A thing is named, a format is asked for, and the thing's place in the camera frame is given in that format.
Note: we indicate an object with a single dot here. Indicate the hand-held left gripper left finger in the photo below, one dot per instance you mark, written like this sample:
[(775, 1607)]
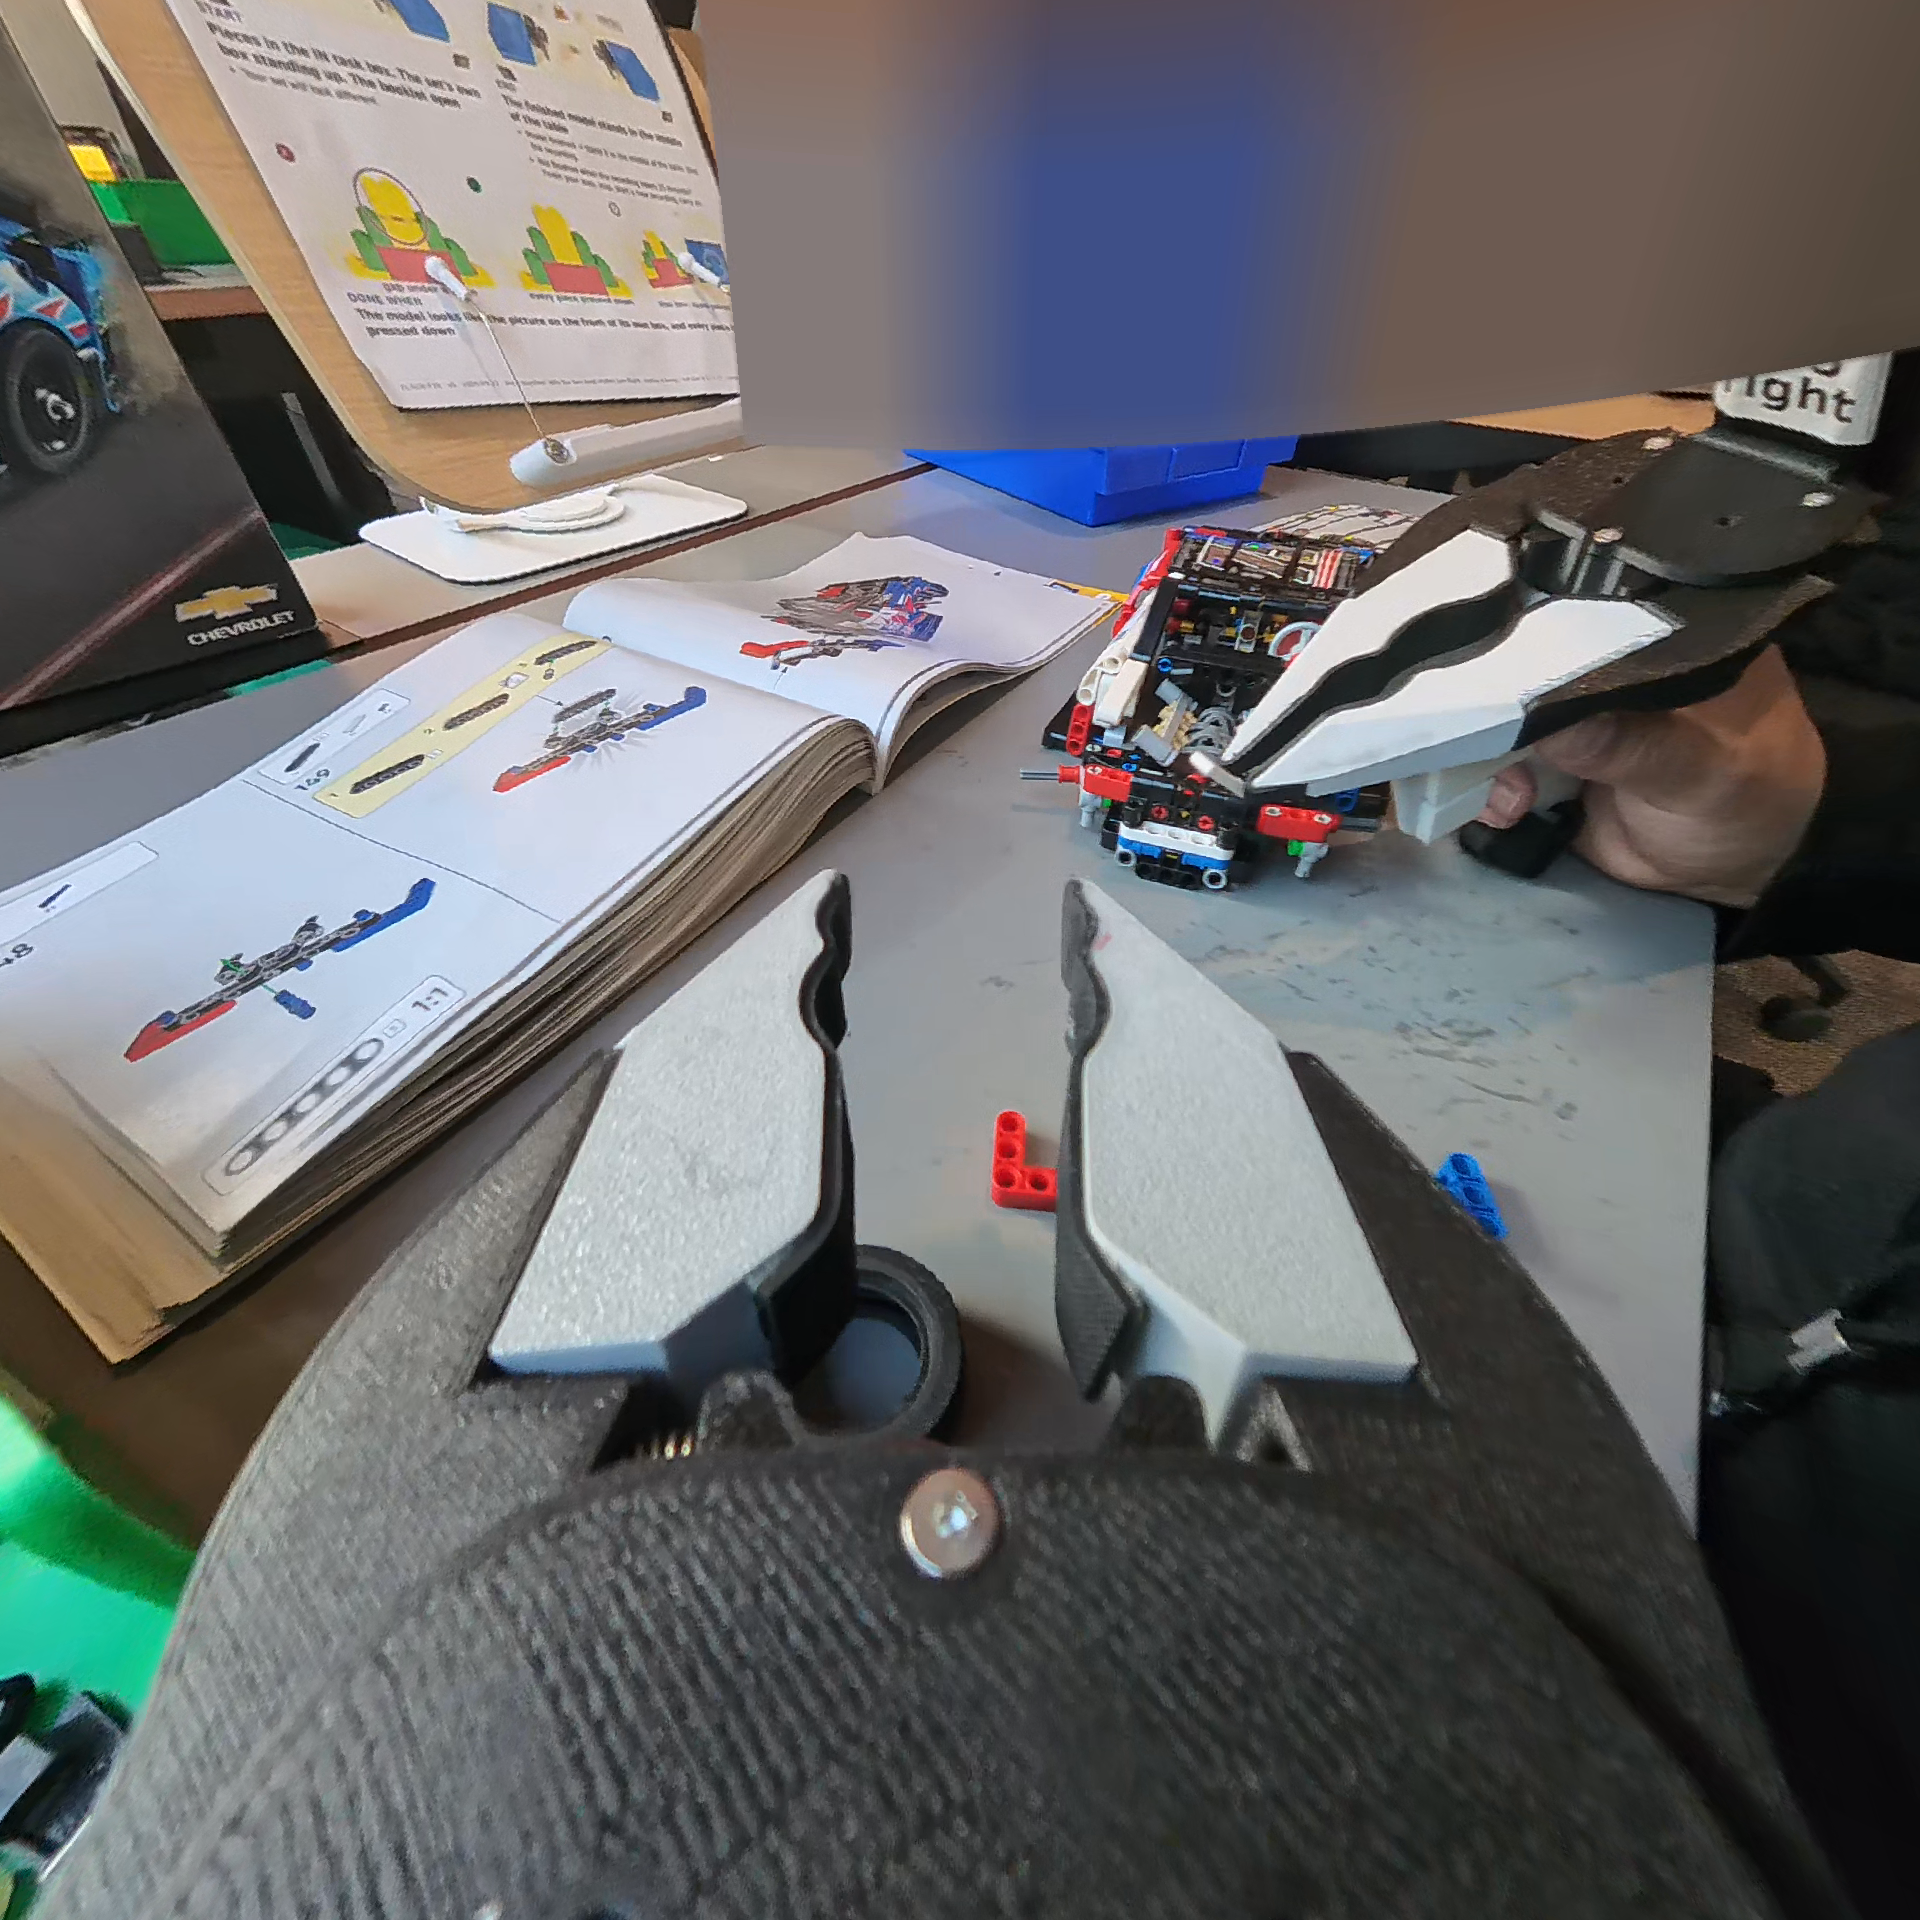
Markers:
[(690, 1171)]

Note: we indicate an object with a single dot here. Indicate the black rubber tyre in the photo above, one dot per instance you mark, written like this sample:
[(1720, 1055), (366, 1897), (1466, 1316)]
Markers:
[(938, 1349)]

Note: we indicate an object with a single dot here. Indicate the green parts tray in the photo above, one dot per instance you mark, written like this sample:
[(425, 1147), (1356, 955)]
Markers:
[(76, 1576)]

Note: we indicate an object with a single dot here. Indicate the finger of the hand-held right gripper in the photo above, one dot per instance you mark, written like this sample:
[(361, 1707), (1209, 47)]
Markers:
[(1410, 593), (1471, 704)]

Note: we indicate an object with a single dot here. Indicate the white stand base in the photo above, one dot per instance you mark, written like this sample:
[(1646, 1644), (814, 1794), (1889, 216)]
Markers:
[(661, 511)]

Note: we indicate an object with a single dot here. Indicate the printed instruction sheet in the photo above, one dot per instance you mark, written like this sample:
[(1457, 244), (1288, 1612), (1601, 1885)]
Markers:
[(600, 181)]

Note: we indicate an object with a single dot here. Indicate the person's right hand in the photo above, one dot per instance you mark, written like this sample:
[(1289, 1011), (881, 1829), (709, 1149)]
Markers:
[(1694, 780)]

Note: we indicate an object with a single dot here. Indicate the brick-built model vehicle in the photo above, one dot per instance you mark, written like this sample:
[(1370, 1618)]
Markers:
[(1201, 629)]

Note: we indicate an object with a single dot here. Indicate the blue L-shaped brick beam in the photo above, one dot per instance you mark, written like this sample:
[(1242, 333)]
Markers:
[(1471, 1194)]

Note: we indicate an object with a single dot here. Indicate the blue storage bin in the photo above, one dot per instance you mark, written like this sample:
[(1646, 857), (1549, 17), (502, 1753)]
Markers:
[(1109, 480)]

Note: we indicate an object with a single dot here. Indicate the adjoining table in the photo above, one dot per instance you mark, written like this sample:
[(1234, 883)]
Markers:
[(375, 600)]

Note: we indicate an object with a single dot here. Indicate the red L-shaped brick beam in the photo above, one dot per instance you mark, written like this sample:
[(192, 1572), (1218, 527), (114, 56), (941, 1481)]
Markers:
[(1008, 1177)]

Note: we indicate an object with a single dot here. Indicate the car model product box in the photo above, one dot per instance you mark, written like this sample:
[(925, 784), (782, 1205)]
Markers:
[(119, 493)]

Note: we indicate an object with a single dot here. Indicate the instruction sheet on wooden stand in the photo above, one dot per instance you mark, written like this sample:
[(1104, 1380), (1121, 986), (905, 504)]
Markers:
[(324, 375)]

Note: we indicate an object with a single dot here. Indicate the green storage bin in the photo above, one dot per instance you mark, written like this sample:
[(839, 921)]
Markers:
[(165, 217)]

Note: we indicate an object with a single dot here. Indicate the open instruction booklet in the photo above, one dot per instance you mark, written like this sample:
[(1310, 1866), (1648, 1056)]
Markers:
[(452, 839)]

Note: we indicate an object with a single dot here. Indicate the grey desk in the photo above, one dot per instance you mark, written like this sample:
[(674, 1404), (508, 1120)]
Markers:
[(1349, 1019)]

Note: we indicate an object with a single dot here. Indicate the person's right forearm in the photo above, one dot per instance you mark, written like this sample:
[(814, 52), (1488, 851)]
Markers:
[(1869, 749)]

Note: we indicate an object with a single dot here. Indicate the white page holder bar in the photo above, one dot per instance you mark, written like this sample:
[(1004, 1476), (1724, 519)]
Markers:
[(629, 439)]

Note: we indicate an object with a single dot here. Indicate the black office chair base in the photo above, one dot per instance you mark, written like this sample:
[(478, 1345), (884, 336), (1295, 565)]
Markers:
[(1800, 1003)]

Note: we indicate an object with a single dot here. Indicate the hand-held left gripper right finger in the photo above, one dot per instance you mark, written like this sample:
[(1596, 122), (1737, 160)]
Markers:
[(1231, 1185)]

